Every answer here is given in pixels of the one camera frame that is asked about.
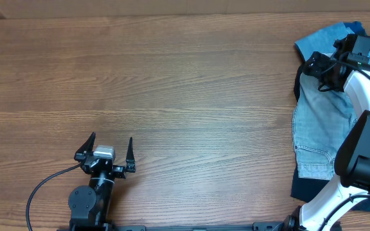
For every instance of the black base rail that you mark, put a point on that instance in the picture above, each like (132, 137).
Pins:
(256, 226)

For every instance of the light blue denim shorts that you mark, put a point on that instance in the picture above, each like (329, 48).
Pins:
(320, 123)

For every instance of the dark navy garment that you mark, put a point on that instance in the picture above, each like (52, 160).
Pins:
(305, 189)

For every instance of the medium blue ripped jeans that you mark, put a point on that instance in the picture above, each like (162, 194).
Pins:
(323, 39)

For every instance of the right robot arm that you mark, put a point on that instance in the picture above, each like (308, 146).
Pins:
(347, 70)

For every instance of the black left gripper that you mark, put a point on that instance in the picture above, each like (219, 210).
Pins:
(120, 172)

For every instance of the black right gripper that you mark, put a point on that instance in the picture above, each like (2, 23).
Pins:
(314, 64)

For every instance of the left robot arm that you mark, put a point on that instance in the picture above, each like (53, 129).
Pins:
(89, 204)

